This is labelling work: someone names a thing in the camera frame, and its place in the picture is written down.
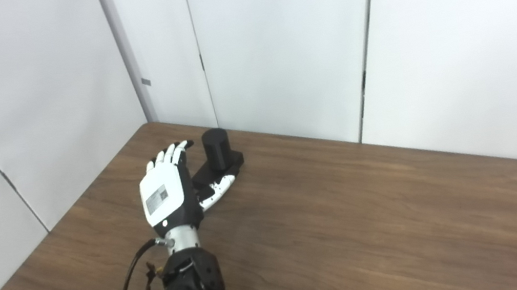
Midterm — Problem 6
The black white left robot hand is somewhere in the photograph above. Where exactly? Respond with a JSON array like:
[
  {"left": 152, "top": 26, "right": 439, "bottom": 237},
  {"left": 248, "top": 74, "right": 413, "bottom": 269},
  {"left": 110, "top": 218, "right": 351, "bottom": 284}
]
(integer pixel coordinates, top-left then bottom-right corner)
[{"left": 133, "top": 133, "right": 243, "bottom": 236}]

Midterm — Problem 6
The black peg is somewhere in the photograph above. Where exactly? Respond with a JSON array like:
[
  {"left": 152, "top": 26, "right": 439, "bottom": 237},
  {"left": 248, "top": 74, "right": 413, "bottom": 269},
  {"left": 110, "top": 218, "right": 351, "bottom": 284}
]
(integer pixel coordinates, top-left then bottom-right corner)
[{"left": 183, "top": 125, "right": 250, "bottom": 198}]

